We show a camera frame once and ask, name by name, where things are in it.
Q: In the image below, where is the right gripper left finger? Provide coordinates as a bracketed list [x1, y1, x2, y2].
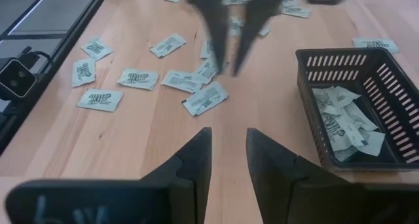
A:
[140, 126, 213, 224]

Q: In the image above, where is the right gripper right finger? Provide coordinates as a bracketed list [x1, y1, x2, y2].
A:
[246, 127, 356, 224]

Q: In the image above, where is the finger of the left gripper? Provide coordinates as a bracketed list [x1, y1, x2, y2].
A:
[189, 0, 230, 75]
[232, 0, 283, 76]

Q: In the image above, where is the black slotted plastic basket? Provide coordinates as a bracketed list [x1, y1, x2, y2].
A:
[295, 47, 419, 172]

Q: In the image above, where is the black aluminium table frame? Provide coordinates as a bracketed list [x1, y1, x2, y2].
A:
[0, 0, 114, 156]

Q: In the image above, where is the black table-level camera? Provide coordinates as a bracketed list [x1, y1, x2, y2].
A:
[0, 46, 52, 101]

